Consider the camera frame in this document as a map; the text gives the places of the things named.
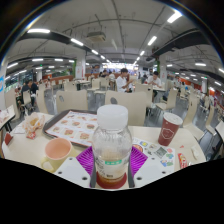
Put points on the cream plastic chair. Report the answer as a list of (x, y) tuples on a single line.
[(130, 106), (73, 101)]

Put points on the clear white-capped drink bottle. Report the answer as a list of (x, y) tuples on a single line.
[(111, 146)]

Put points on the white neighbouring table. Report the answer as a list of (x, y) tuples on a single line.
[(5, 115), (220, 128)]

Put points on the ceiling air conditioner unit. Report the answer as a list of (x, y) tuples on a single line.
[(96, 36)]

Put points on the person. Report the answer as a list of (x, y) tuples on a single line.
[(25, 89), (154, 80), (34, 87), (121, 81)]

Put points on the small red snack packet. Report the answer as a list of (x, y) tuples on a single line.
[(182, 160)]

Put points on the red paper cup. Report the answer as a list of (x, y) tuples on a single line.
[(168, 131)]

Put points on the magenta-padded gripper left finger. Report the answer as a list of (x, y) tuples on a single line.
[(70, 169)]

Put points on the colourful sticker sheet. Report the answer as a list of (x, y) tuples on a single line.
[(160, 153)]

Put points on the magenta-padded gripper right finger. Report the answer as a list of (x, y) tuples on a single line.
[(151, 169)]

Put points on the dark food tray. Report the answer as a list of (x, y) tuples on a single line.
[(46, 124)]

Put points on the crumpled food wrapper bag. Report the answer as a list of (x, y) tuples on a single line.
[(33, 124)]

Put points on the group of cream chairs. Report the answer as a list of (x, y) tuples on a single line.
[(170, 98)]

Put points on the group of ceiling lights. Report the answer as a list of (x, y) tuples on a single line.
[(38, 30)]

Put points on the pale yellow mug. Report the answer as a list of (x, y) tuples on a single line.
[(58, 153)]

